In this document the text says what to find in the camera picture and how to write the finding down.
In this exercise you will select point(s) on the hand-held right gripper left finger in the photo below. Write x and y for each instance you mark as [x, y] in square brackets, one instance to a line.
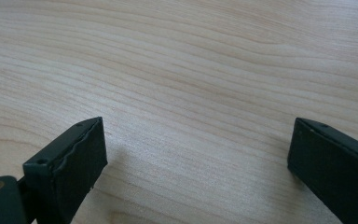
[65, 168]

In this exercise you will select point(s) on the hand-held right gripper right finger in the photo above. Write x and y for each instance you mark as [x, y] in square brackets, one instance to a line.
[332, 168]

